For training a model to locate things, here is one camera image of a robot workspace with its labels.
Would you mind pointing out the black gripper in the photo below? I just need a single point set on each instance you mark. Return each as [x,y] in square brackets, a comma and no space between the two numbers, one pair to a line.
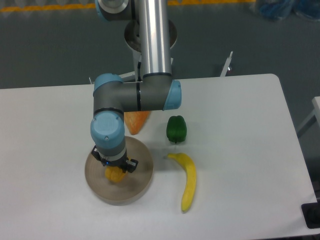
[126,164]

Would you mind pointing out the yellow toy bell pepper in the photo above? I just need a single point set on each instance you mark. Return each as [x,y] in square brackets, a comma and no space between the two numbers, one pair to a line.
[114,174]

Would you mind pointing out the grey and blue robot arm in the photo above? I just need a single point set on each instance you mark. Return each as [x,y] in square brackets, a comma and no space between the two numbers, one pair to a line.
[156,90]

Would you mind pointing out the beige round plate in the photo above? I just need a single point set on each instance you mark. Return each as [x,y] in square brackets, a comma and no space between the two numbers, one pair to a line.
[132,186]

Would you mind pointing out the green toy bell pepper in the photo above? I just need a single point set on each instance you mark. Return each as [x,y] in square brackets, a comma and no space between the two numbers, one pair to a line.
[176,129]

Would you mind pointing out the orange toy bread wedge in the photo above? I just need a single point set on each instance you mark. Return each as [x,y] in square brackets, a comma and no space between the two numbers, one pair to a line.
[135,120]

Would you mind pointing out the yellow toy banana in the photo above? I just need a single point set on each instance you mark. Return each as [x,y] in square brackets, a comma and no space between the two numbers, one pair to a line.
[189,167]

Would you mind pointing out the black device at table edge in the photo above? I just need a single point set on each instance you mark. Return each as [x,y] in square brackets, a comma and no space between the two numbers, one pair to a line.
[311,214]

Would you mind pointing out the white furniture at right edge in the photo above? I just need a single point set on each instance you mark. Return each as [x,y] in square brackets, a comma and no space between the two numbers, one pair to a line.
[310,119]

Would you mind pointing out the blue plastic bags on floor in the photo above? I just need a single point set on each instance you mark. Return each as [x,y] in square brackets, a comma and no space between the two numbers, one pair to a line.
[277,10]

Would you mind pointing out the white metal frame bar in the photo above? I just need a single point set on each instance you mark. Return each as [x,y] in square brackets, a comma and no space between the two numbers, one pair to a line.
[227,65]

